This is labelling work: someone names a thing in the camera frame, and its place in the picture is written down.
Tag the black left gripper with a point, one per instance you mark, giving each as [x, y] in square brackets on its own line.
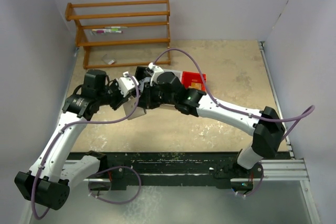
[115, 97]

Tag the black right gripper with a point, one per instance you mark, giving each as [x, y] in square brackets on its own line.
[146, 98]

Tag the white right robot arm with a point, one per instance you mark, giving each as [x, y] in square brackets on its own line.
[262, 125]

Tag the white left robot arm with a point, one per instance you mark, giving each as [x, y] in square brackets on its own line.
[47, 182]

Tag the gold VIP cards stack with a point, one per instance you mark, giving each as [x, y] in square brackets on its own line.
[196, 85]

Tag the black plastic bin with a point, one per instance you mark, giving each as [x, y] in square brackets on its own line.
[143, 76]

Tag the white plastic bin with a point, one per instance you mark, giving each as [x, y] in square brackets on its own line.
[178, 74]

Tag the clear plastic piece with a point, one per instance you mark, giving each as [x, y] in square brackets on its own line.
[108, 59]

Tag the red plastic bin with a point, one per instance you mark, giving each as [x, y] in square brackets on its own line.
[189, 77]

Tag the wooden shelf rack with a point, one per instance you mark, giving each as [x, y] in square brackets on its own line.
[81, 38]

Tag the green marker pen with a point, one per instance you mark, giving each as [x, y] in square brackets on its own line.
[116, 27]

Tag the pink marker pen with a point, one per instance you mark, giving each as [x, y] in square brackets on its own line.
[106, 31]

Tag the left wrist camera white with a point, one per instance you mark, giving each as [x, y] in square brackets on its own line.
[127, 84]

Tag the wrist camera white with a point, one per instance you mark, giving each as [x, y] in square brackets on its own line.
[154, 72]
[127, 84]

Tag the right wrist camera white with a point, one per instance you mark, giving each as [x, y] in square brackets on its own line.
[154, 72]

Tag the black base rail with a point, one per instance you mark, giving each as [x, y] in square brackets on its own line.
[213, 169]

